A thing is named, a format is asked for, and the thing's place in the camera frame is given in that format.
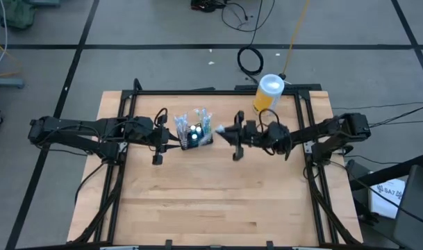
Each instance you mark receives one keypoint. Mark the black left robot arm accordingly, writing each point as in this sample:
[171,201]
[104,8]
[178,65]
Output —
[75,128]

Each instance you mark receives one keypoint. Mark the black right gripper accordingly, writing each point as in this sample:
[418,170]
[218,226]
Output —
[253,133]

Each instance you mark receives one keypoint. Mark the black floor device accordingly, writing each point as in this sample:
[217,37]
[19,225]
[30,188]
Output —
[204,5]

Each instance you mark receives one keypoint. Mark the black metal beam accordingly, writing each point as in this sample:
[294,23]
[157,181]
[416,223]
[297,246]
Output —
[388,173]

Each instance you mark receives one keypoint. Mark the silver frame strip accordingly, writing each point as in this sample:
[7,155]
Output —
[119,248]
[312,248]

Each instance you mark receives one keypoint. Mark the black chair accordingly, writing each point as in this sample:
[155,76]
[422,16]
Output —
[416,208]

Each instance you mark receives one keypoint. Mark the white paper sign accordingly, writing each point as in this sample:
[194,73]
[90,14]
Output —
[385,198]

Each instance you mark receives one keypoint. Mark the black box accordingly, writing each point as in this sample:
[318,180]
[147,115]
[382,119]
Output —
[357,170]

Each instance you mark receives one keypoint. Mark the green bag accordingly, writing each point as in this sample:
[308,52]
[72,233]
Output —
[15,14]

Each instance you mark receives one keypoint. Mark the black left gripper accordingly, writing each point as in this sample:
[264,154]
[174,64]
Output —
[147,132]

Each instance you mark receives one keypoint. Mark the green white toothbrush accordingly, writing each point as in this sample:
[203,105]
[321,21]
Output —
[197,114]
[209,121]

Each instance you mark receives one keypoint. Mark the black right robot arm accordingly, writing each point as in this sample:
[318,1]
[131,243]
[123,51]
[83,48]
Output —
[319,133]

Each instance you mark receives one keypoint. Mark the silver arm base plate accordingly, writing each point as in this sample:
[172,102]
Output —
[309,146]
[123,146]

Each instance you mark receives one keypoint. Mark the yellow wipes canister white lid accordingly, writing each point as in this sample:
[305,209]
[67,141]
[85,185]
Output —
[268,93]

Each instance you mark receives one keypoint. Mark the black frame clamp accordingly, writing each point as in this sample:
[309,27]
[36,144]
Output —
[269,244]
[168,243]

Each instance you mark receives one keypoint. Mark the black aluminium table frame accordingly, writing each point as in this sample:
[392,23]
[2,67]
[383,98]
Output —
[128,104]

